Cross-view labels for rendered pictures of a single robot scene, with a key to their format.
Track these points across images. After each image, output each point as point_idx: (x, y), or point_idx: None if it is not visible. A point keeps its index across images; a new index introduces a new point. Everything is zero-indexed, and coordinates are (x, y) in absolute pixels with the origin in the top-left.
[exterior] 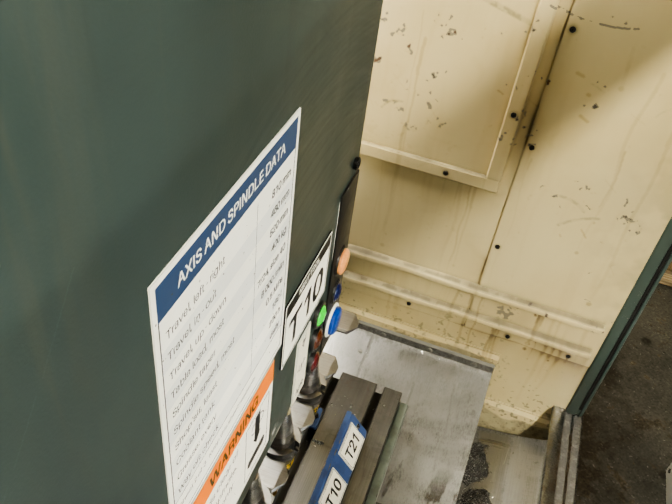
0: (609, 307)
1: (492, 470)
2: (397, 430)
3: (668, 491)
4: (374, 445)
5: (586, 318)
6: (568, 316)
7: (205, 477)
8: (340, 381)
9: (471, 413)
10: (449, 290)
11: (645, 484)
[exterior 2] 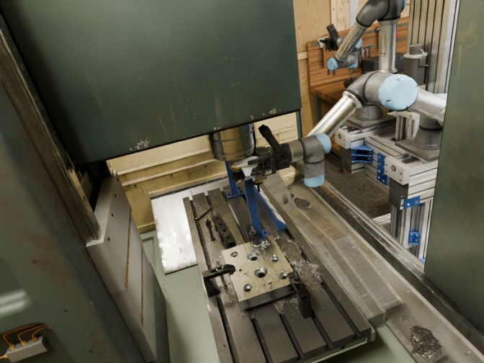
0: (292, 119)
1: (294, 193)
2: (264, 185)
3: (338, 142)
4: (263, 187)
5: (289, 126)
6: (284, 128)
7: None
8: (238, 184)
9: (278, 176)
10: None
11: None
